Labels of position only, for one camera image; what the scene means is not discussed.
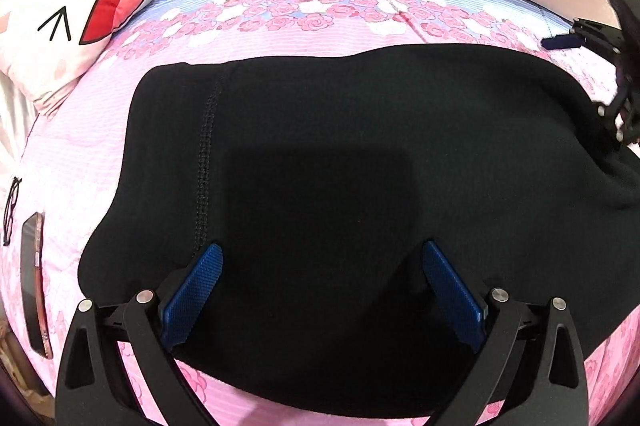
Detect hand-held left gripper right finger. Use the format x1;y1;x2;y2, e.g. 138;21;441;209
422;240;589;426

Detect smartphone with pink case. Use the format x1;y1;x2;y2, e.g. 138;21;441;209
20;212;54;360

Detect black pants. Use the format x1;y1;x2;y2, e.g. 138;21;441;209
77;43;640;418

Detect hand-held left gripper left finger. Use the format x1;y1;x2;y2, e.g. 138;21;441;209
56;242;224;426

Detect pink floral bed sheet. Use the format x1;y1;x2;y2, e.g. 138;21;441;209
0;0;640;426

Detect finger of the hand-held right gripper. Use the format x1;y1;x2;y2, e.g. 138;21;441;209
596;73;640;153
542;0;640;67

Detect black eyeglasses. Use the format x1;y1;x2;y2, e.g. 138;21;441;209
1;176;24;248

